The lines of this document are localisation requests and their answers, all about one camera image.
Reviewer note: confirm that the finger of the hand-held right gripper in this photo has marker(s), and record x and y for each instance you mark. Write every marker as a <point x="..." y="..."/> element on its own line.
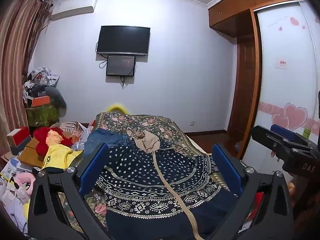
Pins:
<point x="282" y="131"/>
<point x="275" y="146"/>

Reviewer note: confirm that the pile of grey clothes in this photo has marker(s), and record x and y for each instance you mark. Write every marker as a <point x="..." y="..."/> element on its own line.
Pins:
<point x="37" y="80"/>

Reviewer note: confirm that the small door sticker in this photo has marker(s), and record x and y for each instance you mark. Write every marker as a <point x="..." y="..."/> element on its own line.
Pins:
<point x="281" y="64"/>

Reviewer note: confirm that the cardboard box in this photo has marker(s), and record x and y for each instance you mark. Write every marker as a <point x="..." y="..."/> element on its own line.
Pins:
<point x="31" y="153"/>

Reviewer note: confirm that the beige garment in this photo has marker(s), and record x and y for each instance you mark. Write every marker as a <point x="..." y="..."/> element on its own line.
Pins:
<point x="147" y="142"/>

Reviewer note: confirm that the striped brown curtain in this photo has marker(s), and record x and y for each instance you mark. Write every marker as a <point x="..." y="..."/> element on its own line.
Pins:
<point x="15" y="55"/>

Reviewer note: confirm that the white air conditioner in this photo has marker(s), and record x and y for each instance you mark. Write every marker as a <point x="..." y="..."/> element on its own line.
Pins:
<point x="72" y="7"/>

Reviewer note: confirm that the red fuzzy garment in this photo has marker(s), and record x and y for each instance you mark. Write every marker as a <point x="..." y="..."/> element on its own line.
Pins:
<point x="41" y="140"/>

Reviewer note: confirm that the floral bedspread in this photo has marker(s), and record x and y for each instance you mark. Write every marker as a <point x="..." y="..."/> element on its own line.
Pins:
<point x="150" y="122"/>

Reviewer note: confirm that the small black monitor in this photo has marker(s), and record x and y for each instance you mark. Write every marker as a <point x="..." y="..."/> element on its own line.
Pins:
<point x="121" y="65"/>

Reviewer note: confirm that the grey box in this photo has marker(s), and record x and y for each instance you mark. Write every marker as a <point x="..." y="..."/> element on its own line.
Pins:
<point x="17" y="148"/>

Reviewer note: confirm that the black wall television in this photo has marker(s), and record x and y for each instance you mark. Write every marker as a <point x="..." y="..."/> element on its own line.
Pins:
<point x="123" y="40"/>

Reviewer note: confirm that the pink plush toy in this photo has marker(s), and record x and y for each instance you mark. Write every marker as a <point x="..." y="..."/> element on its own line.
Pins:
<point x="23" y="180"/>

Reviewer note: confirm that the red and white box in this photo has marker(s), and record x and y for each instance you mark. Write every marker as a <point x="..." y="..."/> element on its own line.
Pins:
<point x="20" y="135"/>

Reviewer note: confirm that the navy patterned dress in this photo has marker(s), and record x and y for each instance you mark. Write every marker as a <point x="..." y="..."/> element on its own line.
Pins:
<point x="150" y="180"/>

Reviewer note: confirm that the blue denim garment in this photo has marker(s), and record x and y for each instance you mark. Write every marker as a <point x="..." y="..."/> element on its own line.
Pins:
<point x="105" y="137"/>

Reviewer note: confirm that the yellow curved headboard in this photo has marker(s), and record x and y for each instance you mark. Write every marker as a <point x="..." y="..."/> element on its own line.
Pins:
<point x="117" y="107"/>

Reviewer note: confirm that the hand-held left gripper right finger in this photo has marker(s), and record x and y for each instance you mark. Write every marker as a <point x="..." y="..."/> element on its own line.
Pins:
<point x="226" y="167"/>

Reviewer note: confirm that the pile of white packaging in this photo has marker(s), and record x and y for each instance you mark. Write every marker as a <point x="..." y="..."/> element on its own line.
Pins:
<point x="12" y="200"/>

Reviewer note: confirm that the yellow cloth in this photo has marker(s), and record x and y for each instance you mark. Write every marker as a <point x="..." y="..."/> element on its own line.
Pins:
<point x="57" y="157"/>

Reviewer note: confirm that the wooden overhead cabinet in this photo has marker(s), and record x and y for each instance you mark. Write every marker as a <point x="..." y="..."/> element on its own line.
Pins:
<point x="225" y="12"/>

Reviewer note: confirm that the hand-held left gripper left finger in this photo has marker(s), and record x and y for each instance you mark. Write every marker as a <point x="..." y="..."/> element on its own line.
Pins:
<point x="93" y="167"/>

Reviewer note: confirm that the orange box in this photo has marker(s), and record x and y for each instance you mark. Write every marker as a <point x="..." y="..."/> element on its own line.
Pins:
<point x="41" y="101"/>

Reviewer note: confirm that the striped pillow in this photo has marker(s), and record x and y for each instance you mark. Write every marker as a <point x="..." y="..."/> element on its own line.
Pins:
<point x="71" y="127"/>

